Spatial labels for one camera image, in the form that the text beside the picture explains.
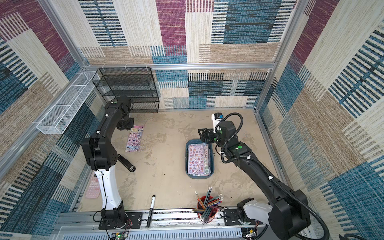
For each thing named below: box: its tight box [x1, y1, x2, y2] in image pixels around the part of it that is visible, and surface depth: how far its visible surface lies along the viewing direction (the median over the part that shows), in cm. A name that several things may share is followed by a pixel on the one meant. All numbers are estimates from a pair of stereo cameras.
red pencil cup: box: [196, 195, 219, 223], surface depth 70 cm
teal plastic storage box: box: [185, 139, 215, 179], surface depth 91 cm
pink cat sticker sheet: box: [125, 125, 145, 152], surface depth 105 cm
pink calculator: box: [85, 176, 101, 199], surface depth 84 cm
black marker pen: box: [146, 194, 156, 228], surface depth 77 cm
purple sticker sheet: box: [188, 144, 205, 175], surface depth 91 cm
